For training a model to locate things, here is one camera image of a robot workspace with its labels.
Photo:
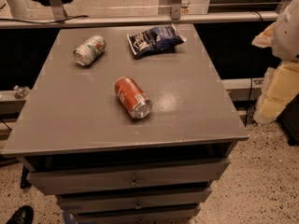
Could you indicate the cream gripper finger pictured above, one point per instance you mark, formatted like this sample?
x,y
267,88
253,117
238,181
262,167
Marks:
x,y
264,39
280,87

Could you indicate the red coke can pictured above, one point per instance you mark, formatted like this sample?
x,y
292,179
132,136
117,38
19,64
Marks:
x,y
135,101

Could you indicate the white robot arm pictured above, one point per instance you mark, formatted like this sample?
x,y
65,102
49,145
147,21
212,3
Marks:
x,y
285,40

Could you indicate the white green soda can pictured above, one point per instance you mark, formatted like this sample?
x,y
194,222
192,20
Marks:
x,y
90,50

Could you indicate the blue chip bag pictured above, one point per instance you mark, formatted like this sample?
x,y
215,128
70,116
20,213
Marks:
x,y
155,40

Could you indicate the grey drawer cabinet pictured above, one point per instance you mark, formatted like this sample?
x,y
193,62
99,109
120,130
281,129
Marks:
x,y
73,119

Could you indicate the bottom grey drawer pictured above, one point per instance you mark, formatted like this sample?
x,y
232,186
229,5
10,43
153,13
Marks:
x,y
139,216

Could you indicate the grey drawer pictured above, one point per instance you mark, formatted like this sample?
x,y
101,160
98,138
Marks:
x,y
134,200
139,216
128,177

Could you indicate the middle grey drawer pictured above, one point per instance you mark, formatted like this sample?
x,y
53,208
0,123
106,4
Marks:
x,y
134,200

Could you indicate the small clear crumpled object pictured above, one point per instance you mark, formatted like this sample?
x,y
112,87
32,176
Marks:
x,y
21,92

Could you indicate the white pipe top left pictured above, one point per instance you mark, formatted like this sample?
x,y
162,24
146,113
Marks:
x,y
19,9

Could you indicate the top grey drawer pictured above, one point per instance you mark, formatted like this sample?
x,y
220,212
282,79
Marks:
x,y
128,177

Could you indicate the black leather shoe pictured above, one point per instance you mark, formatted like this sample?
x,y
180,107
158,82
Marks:
x,y
23,215

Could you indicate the horizontal metal rail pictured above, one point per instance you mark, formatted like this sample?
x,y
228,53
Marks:
x,y
83,22

